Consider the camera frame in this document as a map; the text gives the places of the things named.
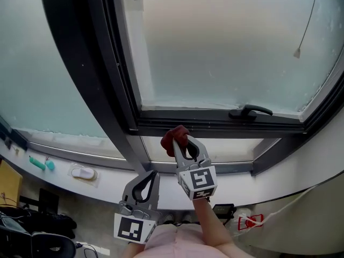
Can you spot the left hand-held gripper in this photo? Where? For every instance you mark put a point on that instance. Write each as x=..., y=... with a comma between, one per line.
x=133, y=226

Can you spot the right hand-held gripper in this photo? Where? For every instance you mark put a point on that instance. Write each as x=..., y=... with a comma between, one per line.
x=200, y=180

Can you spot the dark red cloth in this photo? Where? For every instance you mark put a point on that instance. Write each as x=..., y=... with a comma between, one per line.
x=172, y=140

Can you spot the dark grey window frame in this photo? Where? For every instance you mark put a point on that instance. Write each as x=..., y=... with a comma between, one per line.
x=88, y=63

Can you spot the person's right forearm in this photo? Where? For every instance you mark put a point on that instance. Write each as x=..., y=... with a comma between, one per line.
x=209, y=222

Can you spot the person's left forearm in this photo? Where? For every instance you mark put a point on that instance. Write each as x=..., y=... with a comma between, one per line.
x=135, y=250

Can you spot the white window sill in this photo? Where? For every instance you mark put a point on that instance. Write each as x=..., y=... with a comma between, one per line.
x=242, y=187

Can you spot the small frosted glass pane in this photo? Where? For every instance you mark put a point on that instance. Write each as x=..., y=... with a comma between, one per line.
x=223, y=148

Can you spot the person's shoes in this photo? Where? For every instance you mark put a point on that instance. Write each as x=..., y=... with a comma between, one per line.
x=177, y=218

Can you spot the white slipper in plastic bag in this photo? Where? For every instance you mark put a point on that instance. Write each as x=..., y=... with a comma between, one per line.
x=83, y=173

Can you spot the person's pink clothing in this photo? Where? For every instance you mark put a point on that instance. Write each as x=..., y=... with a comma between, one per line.
x=182, y=243

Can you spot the black power adapter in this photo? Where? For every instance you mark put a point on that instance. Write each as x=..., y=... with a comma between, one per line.
x=223, y=210

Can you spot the red and white plastic bag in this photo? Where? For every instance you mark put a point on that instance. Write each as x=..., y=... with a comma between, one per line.
x=250, y=220

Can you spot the black flat panel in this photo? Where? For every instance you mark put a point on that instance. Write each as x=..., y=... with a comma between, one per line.
x=49, y=201

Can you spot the teal small item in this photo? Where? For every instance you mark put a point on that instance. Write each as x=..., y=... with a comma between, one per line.
x=50, y=165

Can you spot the green oblong item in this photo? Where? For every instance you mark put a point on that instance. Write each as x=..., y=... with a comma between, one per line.
x=37, y=163

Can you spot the large frosted glass pane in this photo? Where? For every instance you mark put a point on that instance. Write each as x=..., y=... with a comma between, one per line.
x=35, y=63
x=228, y=50

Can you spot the black chair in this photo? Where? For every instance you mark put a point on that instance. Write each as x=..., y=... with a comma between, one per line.
x=32, y=238

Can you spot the yellow cardboard box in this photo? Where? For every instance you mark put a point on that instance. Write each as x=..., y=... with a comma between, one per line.
x=9, y=183

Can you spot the clear tape strip on glass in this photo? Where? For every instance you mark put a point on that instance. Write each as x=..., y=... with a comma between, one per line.
x=133, y=0

